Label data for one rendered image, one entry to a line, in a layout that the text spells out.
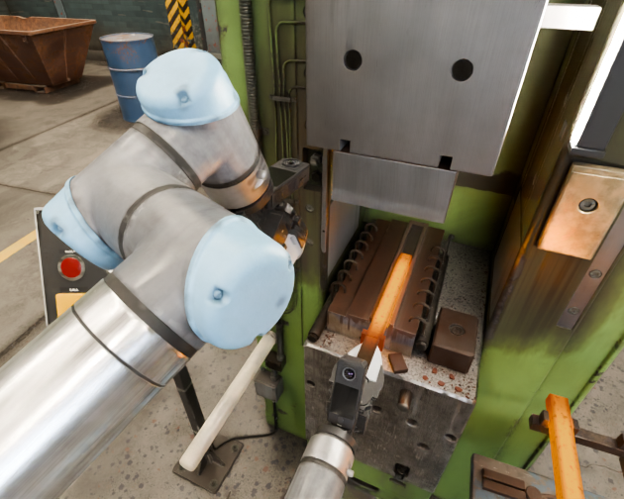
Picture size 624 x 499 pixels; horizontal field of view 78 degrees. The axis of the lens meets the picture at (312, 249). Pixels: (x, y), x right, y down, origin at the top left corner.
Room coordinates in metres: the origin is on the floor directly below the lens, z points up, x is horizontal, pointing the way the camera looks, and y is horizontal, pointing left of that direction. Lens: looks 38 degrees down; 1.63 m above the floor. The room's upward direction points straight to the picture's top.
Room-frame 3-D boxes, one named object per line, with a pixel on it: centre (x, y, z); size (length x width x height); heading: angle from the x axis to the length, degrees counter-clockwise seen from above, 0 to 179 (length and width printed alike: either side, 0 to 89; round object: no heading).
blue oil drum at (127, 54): (4.92, 2.10, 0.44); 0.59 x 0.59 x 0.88
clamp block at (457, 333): (0.55, -0.31, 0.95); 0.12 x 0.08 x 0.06; 157
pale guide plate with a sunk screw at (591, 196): (0.57, -0.47, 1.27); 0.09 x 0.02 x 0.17; 67
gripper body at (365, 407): (0.35, -0.06, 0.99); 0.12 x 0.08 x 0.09; 157
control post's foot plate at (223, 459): (0.72, 0.42, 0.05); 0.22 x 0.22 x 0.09; 67
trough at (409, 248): (0.75, -0.23, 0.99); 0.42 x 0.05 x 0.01; 157
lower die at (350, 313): (0.76, -0.21, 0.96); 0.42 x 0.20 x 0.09; 157
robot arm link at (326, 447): (0.28, -0.03, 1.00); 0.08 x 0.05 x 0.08; 67
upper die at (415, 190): (0.76, -0.21, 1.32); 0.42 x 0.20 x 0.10; 157
